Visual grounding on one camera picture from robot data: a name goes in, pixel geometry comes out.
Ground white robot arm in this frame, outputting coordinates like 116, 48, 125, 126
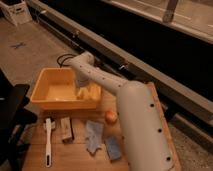
69, 52, 174, 171

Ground yellow plastic bin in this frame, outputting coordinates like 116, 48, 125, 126
30, 68, 101, 110

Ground orange round fruit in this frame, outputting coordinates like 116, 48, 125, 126
105, 110, 118, 124

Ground blue grey cloth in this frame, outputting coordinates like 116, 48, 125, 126
85, 120, 104, 155

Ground small cardboard box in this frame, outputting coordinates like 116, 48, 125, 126
60, 117, 73, 143

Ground white dish brush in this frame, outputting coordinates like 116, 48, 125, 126
44, 118, 55, 168

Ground blue sponge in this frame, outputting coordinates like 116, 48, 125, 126
105, 136, 122, 161

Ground black chair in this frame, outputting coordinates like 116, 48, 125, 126
0, 68, 37, 171

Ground white cardboard box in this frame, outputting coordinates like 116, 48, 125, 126
0, 0, 32, 26

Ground black coiled cable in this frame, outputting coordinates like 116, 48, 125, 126
56, 53, 82, 69

